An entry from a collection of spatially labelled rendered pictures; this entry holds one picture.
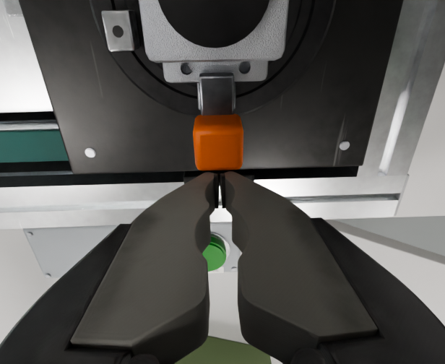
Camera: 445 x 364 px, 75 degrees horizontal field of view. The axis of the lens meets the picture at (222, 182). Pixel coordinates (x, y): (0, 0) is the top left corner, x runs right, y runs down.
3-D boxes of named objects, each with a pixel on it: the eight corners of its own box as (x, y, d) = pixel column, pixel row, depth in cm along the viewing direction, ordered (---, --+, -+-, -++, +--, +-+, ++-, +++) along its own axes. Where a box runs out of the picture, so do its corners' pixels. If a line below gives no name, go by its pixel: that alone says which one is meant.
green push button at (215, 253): (225, 258, 31) (226, 272, 30) (188, 259, 31) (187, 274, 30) (225, 228, 29) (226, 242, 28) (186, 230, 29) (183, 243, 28)
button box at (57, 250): (236, 236, 37) (240, 274, 31) (68, 242, 36) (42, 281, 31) (236, 188, 33) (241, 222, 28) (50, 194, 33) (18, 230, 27)
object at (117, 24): (141, 48, 17) (135, 51, 16) (115, 49, 17) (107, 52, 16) (135, 9, 16) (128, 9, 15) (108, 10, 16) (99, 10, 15)
